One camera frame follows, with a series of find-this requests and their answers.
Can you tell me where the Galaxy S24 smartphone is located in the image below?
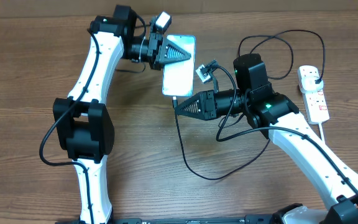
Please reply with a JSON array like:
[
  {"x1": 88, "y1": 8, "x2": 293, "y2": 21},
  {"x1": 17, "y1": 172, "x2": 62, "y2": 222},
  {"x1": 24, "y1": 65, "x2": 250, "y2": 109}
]
[{"x1": 162, "y1": 35, "x2": 196, "y2": 96}]

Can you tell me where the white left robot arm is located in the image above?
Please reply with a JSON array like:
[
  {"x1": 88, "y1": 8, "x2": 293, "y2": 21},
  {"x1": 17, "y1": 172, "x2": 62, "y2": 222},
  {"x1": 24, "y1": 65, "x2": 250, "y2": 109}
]
[{"x1": 53, "y1": 5, "x2": 191, "y2": 223}]

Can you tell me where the white power strip cord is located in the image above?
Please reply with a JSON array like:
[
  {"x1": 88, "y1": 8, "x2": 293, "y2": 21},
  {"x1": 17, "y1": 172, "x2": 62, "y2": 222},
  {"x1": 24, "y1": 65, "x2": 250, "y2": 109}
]
[{"x1": 318, "y1": 123, "x2": 326, "y2": 144}]

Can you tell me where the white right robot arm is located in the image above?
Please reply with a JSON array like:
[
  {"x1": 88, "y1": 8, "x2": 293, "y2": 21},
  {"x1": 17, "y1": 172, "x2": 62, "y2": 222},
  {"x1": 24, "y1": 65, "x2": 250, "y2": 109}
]
[{"x1": 173, "y1": 54, "x2": 358, "y2": 223}]

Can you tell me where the white power strip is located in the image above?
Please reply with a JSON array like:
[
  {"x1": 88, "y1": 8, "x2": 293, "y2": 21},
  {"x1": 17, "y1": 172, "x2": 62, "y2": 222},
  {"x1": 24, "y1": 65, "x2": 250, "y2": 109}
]
[{"x1": 297, "y1": 65, "x2": 329, "y2": 124}]

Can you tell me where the black charging cable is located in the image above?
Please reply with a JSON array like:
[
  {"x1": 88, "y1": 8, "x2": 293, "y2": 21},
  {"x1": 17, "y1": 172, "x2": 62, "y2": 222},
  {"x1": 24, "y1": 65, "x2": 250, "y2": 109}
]
[{"x1": 172, "y1": 29, "x2": 326, "y2": 181}]

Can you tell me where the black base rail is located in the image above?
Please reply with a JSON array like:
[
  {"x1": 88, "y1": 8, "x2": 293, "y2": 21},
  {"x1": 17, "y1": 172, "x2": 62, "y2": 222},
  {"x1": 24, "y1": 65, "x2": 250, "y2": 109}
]
[{"x1": 54, "y1": 214, "x2": 279, "y2": 224}]

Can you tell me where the white charger plug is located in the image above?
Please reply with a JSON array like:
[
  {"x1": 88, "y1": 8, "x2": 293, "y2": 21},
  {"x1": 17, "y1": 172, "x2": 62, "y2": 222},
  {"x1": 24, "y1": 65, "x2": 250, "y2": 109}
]
[{"x1": 299, "y1": 77, "x2": 324, "y2": 94}]

